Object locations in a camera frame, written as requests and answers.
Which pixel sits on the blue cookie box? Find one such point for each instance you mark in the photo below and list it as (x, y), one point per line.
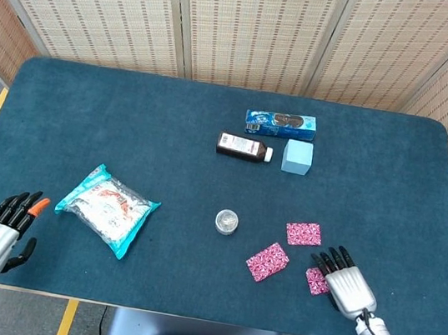
(292, 131)

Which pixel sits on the teal felt table cover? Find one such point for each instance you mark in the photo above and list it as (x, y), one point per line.
(168, 146)

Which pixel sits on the pink patterned card stack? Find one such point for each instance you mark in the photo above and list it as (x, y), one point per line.
(267, 262)
(315, 284)
(303, 234)

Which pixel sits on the clear round plastic jar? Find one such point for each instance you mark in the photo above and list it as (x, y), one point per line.
(227, 223)

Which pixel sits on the brown medicine bottle white cap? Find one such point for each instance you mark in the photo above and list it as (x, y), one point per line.
(239, 149)

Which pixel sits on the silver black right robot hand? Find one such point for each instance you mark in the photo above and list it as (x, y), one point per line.
(351, 289)

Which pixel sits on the light blue cube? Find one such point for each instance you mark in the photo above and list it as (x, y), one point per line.
(296, 161)

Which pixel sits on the teal white snack bag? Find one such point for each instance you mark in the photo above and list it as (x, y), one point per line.
(108, 209)

